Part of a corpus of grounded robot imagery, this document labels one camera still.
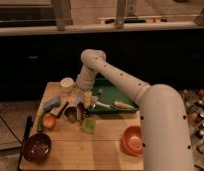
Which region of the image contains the white cup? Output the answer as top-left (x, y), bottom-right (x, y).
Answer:
top-left (60, 77), bottom-right (75, 93)

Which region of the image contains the orange bowl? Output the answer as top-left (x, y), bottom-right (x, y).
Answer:
top-left (122, 125), bottom-right (143, 156)

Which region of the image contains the small green cup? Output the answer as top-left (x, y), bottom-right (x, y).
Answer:
top-left (82, 118), bottom-right (96, 134)

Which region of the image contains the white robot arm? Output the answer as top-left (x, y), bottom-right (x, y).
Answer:
top-left (76, 49), bottom-right (195, 171)

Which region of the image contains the metal cup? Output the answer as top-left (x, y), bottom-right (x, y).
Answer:
top-left (64, 107), bottom-right (77, 123)

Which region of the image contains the red yellow apple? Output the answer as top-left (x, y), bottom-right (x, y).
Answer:
top-left (42, 115), bottom-right (56, 130)

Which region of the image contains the green pepper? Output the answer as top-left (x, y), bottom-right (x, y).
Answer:
top-left (37, 112), bottom-right (45, 133)

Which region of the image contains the spice jars box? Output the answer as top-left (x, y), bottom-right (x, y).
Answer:
top-left (179, 88), bottom-right (204, 154)

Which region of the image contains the green plastic tray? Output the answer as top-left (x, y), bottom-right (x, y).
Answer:
top-left (88, 78), bottom-right (138, 114)

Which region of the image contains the dark red bowl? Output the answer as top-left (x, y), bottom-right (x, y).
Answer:
top-left (22, 133), bottom-right (51, 163)

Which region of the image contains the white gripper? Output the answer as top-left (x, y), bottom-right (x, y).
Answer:
top-left (76, 85), bottom-right (92, 109)

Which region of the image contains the brown spice bottle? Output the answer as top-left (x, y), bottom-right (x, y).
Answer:
top-left (77, 102), bottom-right (86, 122)

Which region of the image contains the black stick tool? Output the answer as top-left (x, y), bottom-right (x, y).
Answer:
top-left (57, 101), bottom-right (69, 119)

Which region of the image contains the blue sponge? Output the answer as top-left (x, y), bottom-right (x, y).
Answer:
top-left (43, 96), bottom-right (61, 112)

